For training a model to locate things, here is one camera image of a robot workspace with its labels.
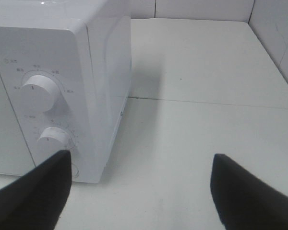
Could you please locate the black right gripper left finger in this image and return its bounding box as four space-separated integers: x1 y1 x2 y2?
0 150 72 230

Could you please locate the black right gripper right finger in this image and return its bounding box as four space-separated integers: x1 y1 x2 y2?
210 154 288 230

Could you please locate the round white door button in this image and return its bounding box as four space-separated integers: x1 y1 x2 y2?
72 163 79 181

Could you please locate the white microwave knob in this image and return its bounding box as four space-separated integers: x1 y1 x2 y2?
36 127 73 162
20 75 60 112

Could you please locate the white microwave oven body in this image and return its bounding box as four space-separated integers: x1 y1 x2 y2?
0 0 132 183

